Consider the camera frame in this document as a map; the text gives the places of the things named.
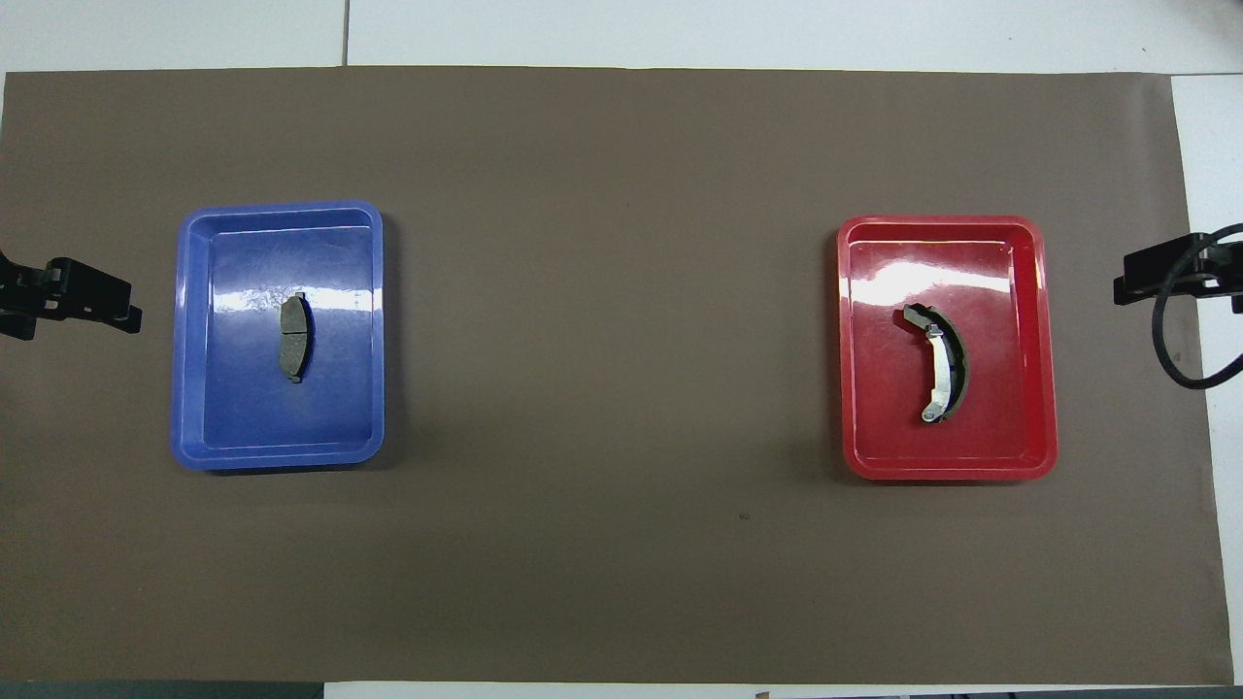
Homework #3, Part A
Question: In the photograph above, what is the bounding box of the red plastic tray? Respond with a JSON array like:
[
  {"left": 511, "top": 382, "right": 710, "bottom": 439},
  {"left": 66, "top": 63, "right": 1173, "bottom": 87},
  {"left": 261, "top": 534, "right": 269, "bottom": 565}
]
[{"left": 836, "top": 215, "right": 1059, "bottom": 483}]

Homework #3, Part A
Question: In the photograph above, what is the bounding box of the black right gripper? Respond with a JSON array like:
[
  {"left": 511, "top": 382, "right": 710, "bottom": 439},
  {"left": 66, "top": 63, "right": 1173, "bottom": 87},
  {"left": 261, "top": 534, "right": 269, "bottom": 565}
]
[{"left": 1113, "top": 231, "right": 1243, "bottom": 315}]

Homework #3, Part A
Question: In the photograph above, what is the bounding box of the dark grey brake pad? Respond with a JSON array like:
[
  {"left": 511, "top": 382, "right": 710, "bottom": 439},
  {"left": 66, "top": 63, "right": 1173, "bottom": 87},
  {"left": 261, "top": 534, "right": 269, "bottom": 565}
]
[{"left": 279, "top": 291, "right": 315, "bottom": 384}]

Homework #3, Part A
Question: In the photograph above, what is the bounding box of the brown table mat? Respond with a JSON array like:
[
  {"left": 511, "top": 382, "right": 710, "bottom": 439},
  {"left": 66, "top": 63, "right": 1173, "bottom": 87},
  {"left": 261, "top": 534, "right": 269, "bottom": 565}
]
[{"left": 0, "top": 66, "right": 1234, "bottom": 685}]

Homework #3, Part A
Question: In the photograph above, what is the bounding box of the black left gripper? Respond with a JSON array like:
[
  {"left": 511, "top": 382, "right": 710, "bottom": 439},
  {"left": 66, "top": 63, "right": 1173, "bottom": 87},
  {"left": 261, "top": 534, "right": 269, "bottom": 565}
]
[{"left": 0, "top": 249, "right": 144, "bottom": 342}]

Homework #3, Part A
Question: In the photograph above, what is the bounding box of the blue plastic tray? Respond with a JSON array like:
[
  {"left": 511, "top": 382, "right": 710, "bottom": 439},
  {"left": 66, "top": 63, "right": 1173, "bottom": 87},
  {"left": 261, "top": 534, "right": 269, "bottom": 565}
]
[{"left": 171, "top": 200, "right": 386, "bottom": 474}]

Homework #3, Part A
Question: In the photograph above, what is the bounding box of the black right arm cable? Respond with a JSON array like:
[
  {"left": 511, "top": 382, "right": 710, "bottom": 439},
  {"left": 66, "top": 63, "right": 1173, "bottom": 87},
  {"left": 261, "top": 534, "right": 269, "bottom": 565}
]
[{"left": 1151, "top": 222, "right": 1243, "bottom": 391}]

